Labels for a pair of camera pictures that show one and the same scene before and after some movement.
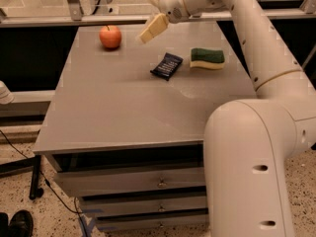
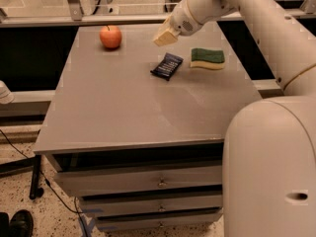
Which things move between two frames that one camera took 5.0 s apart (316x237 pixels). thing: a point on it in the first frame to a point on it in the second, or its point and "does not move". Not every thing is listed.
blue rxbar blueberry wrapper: (168, 65) does not move
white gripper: (170, 4) to (182, 22)
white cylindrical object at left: (6, 96) does not move
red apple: (111, 37) does not move
